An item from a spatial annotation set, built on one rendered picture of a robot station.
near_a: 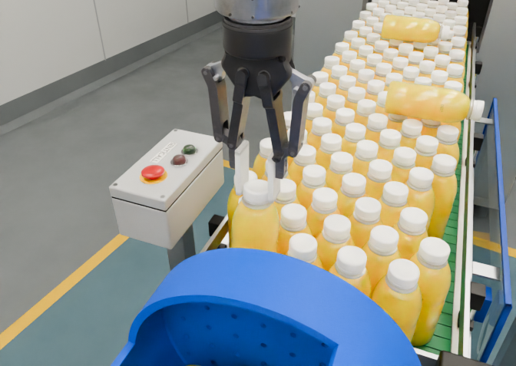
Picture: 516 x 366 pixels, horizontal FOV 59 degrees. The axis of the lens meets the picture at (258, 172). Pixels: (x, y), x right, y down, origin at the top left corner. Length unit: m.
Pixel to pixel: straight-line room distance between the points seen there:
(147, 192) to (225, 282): 0.35
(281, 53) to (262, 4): 0.06
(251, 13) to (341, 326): 0.29
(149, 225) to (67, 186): 2.06
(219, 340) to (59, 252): 1.88
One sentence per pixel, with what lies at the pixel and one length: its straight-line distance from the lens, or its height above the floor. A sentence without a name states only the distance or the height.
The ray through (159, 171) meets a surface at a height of 1.11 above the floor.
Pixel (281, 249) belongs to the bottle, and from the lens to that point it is 0.71.
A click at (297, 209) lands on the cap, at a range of 0.70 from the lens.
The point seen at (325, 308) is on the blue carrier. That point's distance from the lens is 0.38.
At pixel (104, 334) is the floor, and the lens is 1.97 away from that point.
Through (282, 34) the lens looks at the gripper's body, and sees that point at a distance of 0.49.
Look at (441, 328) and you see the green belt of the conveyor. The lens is 0.82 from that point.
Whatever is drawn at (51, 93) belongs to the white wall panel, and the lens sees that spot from 3.76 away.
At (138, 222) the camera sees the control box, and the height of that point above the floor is 1.04.
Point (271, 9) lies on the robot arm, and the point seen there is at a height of 1.40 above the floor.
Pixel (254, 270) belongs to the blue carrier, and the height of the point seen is 1.23.
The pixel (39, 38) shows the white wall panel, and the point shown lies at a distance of 3.66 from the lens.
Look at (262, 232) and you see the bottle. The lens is 0.62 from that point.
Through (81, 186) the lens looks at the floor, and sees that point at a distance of 2.76.
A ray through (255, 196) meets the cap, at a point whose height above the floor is 1.15.
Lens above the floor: 1.52
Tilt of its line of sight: 34 degrees down
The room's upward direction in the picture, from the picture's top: straight up
